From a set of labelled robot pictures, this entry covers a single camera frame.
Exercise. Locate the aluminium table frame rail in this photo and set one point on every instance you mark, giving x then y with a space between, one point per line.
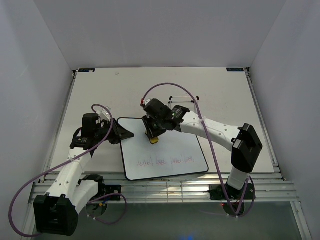
270 185

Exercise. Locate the white wire whiteboard stand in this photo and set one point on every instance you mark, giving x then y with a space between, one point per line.
185 101

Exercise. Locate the blue corner label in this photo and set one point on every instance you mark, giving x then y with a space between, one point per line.
86 70
234 69

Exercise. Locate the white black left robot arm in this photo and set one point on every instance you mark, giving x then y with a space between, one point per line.
57 211

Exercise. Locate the blue corner label right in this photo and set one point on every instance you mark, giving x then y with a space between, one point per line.
234 69

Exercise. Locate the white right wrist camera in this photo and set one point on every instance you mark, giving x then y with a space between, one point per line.
144 102

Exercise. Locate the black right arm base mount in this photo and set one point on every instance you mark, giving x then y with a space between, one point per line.
236 197

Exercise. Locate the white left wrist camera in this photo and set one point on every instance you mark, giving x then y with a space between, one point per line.
104 113

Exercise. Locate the black framed whiteboard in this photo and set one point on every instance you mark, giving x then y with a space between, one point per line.
175 154

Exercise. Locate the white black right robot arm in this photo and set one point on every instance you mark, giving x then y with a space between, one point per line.
242 141

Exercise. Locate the blue corner label left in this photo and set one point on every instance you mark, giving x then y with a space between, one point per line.
86 70

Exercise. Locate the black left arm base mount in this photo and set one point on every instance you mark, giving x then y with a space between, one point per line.
109 189

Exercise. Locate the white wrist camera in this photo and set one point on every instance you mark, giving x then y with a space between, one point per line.
144 102
104 113

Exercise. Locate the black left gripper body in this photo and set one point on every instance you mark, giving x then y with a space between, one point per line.
101 132

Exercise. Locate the yellow whiteboard eraser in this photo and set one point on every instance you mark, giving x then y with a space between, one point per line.
153 140

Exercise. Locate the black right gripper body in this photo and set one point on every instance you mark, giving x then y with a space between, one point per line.
153 127

